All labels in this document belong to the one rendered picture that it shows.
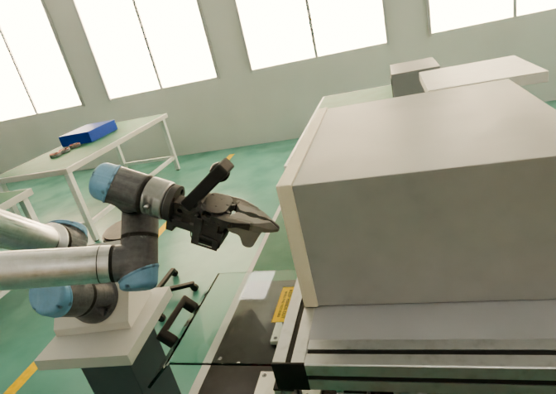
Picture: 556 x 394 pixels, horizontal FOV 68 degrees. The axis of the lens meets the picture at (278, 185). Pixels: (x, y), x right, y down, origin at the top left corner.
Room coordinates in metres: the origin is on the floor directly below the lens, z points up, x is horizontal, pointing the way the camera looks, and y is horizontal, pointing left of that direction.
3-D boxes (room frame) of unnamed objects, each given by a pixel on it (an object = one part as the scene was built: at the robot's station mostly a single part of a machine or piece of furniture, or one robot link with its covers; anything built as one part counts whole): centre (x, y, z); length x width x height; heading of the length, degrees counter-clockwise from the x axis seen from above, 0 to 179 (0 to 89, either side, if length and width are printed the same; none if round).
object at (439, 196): (0.67, -0.25, 1.22); 0.44 x 0.39 x 0.20; 162
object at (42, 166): (4.57, 1.88, 0.37); 1.90 x 0.90 x 0.75; 162
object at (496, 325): (0.68, -0.25, 1.09); 0.68 x 0.44 x 0.05; 162
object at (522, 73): (1.46, -0.78, 0.98); 0.37 x 0.35 x 0.46; 162
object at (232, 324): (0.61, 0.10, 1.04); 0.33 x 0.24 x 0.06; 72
